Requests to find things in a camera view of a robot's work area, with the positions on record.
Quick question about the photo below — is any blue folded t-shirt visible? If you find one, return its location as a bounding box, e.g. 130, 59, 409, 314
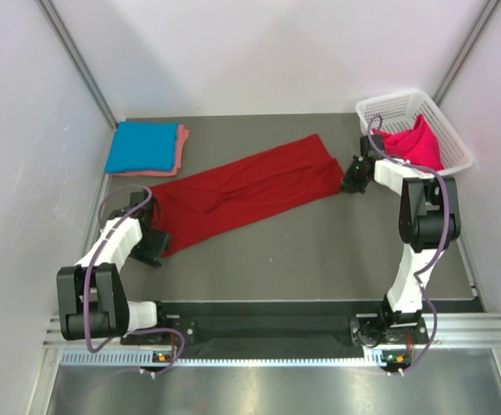
105, 121, 179, 174

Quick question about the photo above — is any red t-shirt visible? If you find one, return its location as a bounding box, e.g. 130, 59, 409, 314
151, 135, 344, 257

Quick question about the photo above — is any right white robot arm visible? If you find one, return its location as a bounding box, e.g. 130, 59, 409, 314
341, 134, 461, 348

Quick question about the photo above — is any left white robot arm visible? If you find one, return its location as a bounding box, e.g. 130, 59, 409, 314
56, 186, 170, 353

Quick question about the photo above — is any white plastic basket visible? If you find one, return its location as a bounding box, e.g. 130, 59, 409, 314
355, 89, 474, 176

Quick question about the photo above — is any aluminium frame rail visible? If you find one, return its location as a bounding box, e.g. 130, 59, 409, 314
42, 314, 501, 352

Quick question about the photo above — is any salmon pink folded t-shirt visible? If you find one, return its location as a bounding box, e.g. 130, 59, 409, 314
117, 124, 190, 177

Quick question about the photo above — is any grey slotted cable duct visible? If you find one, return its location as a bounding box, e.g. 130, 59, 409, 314
60, 348, 404, 367

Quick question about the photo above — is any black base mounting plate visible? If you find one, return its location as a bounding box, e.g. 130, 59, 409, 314
120, 302, 434, 348

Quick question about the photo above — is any magenta t-shirt in basket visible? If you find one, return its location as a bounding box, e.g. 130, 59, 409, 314
373, 115, 445, 171

